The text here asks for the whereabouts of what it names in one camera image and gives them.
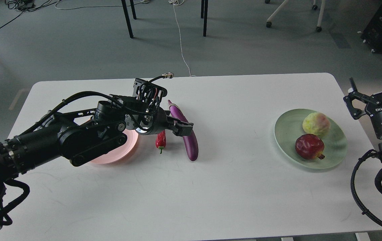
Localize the red chili pepper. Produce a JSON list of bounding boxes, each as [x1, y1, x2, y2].
[[155, 130, 166, 154]]

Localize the red pomegranate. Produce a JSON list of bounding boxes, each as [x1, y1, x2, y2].
[[295, 133, 325, 160]]

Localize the black table leg right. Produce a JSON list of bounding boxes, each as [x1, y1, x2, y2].
[[200, 0, 208, 37]]

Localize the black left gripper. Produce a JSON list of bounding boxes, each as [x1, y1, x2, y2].
[[126, 107, 194, 136]]

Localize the white floor cable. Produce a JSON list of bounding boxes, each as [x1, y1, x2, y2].
[[55, 0, 197, 77]]

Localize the pink plate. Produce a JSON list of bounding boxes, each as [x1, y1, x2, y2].
[[90, 129, 139, 164]]

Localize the black table leg left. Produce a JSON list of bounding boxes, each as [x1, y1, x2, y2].
[[121, 0, 137, 39]]

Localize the black floor cables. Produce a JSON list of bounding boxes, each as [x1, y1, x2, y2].
[[0, 0, 59, 41]]

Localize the white chair base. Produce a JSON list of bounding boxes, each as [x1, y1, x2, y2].
[[265, 0, 327, 32]]

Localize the black table leg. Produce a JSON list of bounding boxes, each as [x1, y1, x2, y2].
[[200, 0, 208, 37], [121, 0, 137, 39]]

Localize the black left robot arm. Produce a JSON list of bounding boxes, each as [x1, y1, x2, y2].
[[0, 91, 194, 230]]

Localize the green yellow apple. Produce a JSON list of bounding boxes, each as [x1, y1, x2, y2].
[[302, 112, 331, 138]]

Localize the purple eggplant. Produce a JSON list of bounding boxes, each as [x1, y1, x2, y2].
[[167, 99, 199, 162]]

